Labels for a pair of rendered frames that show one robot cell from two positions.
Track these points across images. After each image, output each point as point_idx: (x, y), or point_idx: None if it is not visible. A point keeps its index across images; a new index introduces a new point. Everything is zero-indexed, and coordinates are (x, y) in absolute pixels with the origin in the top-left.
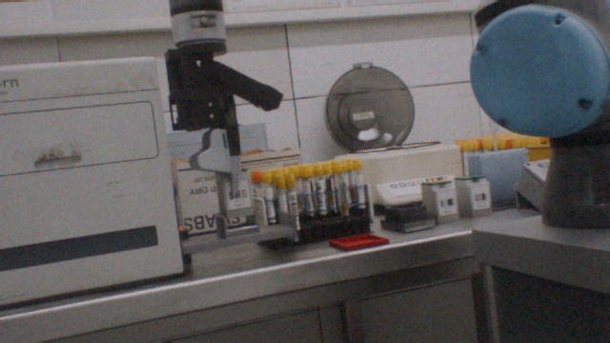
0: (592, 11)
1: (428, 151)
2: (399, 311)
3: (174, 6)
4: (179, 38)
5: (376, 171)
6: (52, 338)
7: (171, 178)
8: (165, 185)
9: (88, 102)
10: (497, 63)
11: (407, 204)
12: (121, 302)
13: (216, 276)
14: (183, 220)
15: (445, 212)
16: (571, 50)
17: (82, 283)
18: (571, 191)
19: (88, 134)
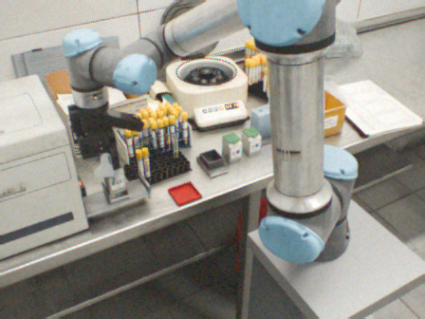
0: (322, 221)
1: (228, 88)
2: None
3: (74, 85)
4: (79, 105)
5: (194, 101)
6: (26, 277)
7: (79, 187)
8: (76, 192)
9: (26, 160)
10: (272, 235)
11: (212, 150)
12: (59, 256)
13: (108, 234)
14: (73, 146)
15: (234, 157)
16: (306, 249)
17: (34, 244)
18: None
19: (28, 177)
